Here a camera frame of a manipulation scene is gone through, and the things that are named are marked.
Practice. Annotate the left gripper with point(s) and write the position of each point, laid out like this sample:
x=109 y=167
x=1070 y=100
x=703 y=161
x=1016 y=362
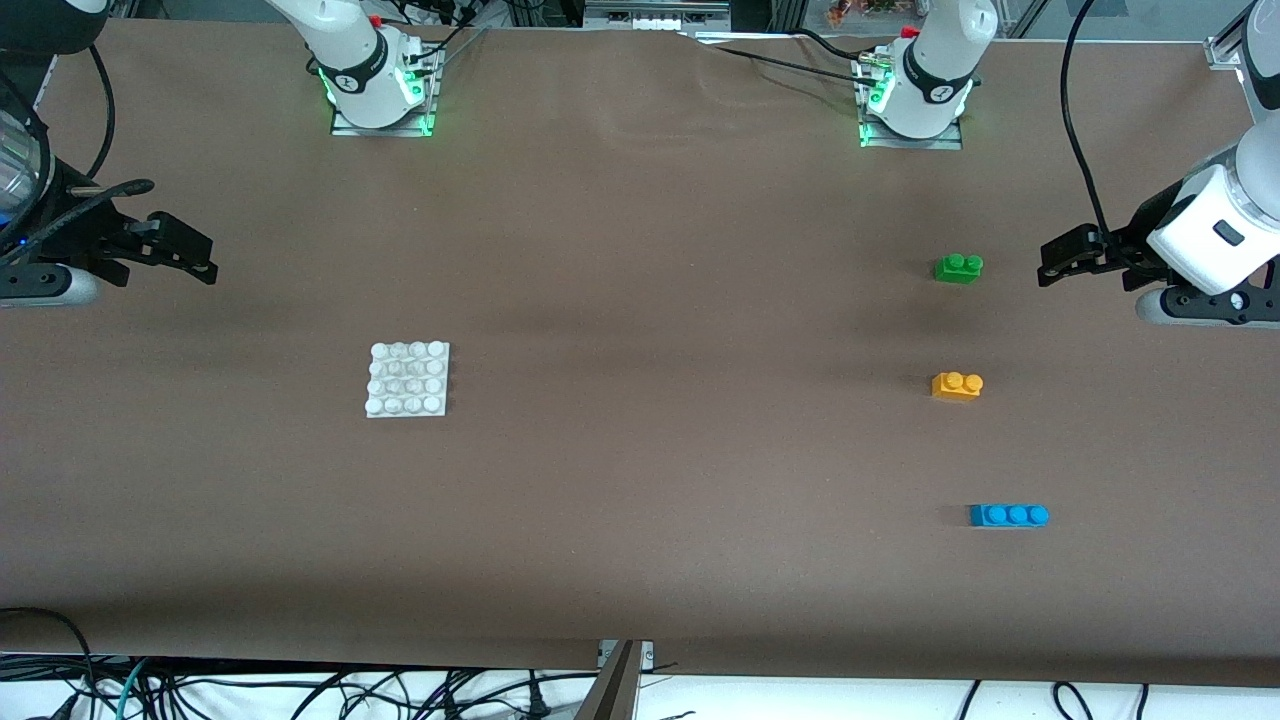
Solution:
x=1128 y=243

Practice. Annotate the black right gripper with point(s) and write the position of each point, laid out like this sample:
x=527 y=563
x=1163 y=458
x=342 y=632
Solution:
x=82 y=232

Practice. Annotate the yellow two-stud block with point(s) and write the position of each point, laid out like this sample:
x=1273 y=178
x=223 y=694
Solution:
x=955 y=388

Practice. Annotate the white studded base plate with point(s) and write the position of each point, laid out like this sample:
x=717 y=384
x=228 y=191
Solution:
x=408 y=380

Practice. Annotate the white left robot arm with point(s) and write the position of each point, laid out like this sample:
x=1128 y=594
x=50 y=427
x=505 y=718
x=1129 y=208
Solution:
x=940 y=60

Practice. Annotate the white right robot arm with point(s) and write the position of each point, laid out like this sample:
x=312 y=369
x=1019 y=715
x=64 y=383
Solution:
x=350 y=55

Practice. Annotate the green two-stud block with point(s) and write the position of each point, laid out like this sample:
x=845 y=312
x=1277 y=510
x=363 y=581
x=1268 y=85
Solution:
x=955 y=270

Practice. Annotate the blue three-stud block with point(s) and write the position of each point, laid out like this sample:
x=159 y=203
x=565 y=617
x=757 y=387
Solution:
x=1005 y=516

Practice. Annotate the aluminium corner profile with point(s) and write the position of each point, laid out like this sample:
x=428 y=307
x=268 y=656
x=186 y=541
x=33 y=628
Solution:
x=1222 y=52

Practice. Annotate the brown table cover sheet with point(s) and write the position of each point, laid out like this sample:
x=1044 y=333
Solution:
x=640 y=450

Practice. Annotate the grey metal bar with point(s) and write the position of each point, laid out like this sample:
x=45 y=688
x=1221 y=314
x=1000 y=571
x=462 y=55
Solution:
x=610 y=700

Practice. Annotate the aluminium frame rail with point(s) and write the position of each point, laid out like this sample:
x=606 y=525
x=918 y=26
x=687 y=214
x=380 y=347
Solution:
x=650 y=20

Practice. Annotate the silver table edge bracket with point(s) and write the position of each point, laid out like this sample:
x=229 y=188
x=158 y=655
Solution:
x=605 y=652

